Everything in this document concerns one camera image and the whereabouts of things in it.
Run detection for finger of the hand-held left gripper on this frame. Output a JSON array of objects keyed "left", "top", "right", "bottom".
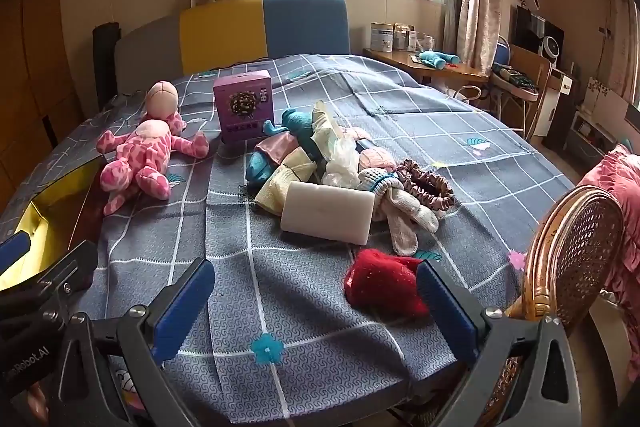
[
  {"left": 22, "top": 241, "right": 99, "bottom": 310},
  {"left": 0, "top": 230, "right": 33, "bottom": 278}
]

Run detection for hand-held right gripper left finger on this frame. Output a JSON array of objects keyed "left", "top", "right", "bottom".
[{"left": 57, "top": 257, "right": 217, "bottom": 427}]

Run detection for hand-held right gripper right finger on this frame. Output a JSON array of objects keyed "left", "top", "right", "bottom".
[{"left": 416, "top": 259, "right": 583, "bottom": 427}]

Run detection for gold storage box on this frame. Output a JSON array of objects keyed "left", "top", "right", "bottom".
[{"left": 0, "top": 154, "right": 108, "bottom": 293}]

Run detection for red plush strawberry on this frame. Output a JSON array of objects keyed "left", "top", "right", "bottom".
[{"left": 342, "top": 248, "right": 433, "bottom": 320}]

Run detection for white knit socks blue stripes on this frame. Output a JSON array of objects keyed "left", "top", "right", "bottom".
[{"left": 357, "top": 167, "right": 441, "bottom": 257}]

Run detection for pink brown scrunchie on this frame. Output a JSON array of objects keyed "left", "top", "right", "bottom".
[{"left": 396, "top": 158, "right": 456, "bottom": 212}]

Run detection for cream socks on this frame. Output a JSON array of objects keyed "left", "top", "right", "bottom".
[{"left": 254, "top": 147, "right": 318, "bottom": 212}]

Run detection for white sponge block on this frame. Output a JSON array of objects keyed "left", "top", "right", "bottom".
[{"left": 280, "top": 180, "right": 376, "bottom": 245}]

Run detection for pink socks with blue band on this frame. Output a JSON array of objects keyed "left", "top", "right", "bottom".
[{"left": 345, "top": 129, "right": 401, "bottom": 172}]

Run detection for white knit sock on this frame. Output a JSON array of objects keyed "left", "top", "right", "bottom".
[{"left": 322, "top": 139, "right": 363, "bottom": 188}]

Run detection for blue plush doll pink dress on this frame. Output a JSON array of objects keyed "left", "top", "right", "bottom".
[{"left": 246, "top": 108, "right": 326, "bottom": 185}]

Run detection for grey checked bed sheet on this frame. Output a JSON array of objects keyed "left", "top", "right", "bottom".
[{"left": 0, "top": 53, "right": 576, "bottom": 425}]

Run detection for pink spotted plush giraffe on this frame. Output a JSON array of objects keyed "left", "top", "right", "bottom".
[{"left": 96, "top": 80, "right": 210, "bottom": 215}]

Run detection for rattan chair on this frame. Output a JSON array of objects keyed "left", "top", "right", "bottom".
[{"left": 505, "top": 184, "right": 626, "bottom": 427}]

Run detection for wooden wardrobe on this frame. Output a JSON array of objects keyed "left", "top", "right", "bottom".
[{"left": 0, "top": 0, "right": 96, "bottom": 208}]

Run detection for purple cardboard box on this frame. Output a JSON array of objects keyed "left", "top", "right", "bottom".
[{"left": 212, "top": 71, "right": 274, "bottom": 144}]

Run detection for pink ruffled pillow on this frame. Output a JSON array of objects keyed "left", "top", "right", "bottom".
[{"left": 577, "top": 144, "right": 640, "bottom": 333}]

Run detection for small blue plush toy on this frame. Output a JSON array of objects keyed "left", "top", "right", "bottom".
[{"left": 417, "top": 50, "right": 460, "bottom": 70}]

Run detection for wooden desk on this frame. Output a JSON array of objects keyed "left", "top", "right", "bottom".
[{"left": 362, "top": 47, "right": 488, "bottom": 92}]

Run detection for small boxes on desk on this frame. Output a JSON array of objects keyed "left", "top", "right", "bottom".
[{"left": 393, "top": 23, "right": 416, "bottom": 52}]

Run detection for grey yellow blue headboard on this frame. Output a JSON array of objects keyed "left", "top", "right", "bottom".
[{"left": 114, "top": 0, "right": 351, "bottom": 95}]

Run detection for metal tin can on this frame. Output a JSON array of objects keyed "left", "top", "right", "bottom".
[{"left": 370, "top": 22, "right": 394, "bottom": 54}]

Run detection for black speaker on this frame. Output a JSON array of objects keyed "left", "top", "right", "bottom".
[{"left": 515, "top": 7, "right": 566, "bottom": 62}]

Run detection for metal frame chair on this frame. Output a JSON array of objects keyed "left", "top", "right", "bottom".
[{"left": 490, "top": 36, "right": 541, "bottom": 138}]

